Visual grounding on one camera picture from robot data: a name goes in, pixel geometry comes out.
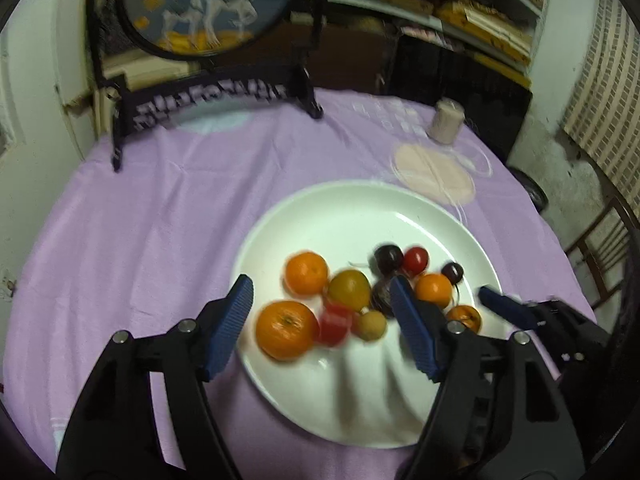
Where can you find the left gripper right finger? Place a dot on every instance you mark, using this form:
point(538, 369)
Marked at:
point(498, 413)

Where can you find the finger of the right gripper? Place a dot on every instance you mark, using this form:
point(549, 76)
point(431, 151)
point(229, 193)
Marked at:
point(511, 310)

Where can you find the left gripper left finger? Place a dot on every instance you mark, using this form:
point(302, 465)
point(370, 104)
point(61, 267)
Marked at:
point(112, 433)

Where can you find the small smooth orange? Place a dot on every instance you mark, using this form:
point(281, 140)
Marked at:
point(434, 288)

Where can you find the red cherry tomato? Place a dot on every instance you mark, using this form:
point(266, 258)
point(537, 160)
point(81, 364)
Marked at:
point(415, 261)
point(335, 324)

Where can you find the small yellow kumquat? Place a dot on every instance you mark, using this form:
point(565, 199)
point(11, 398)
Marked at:
point(369, 326)

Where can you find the yellowish orange fruit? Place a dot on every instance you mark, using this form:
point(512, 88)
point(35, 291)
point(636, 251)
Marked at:
point(350, 289)

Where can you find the large mandarin orange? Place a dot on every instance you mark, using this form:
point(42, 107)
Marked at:
point(286, 330)

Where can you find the wooden chair right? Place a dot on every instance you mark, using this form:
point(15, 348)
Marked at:
point(602, 248)

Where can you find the black round stool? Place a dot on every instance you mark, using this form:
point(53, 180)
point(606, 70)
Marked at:
point(535, 192)

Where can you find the purple tablecloth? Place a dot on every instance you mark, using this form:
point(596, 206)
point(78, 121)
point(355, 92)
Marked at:
point(146, 246)

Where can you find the pale drink can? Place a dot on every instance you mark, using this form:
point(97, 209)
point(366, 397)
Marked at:
point(447, 122)

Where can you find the black cabinet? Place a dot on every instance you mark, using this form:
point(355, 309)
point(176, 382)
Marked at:
point(494, 105)

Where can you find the shelf with wooden boards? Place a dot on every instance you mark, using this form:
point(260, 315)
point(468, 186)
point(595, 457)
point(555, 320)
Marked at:
point(500, 34)

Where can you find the round deer art screen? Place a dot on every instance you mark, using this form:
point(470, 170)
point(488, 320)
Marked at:
point(200, 32)

